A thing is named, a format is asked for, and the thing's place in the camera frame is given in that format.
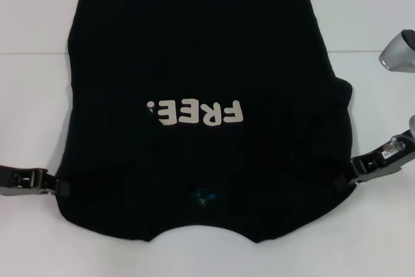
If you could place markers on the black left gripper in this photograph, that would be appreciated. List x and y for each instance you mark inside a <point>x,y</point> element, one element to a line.
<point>7,181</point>

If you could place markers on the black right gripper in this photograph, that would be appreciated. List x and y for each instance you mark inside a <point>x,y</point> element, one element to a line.
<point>387,161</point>

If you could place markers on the black shirt with FREE print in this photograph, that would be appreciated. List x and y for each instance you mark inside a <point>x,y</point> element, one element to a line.
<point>194,46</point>

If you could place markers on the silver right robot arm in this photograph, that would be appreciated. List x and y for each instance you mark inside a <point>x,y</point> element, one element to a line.
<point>412,124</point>

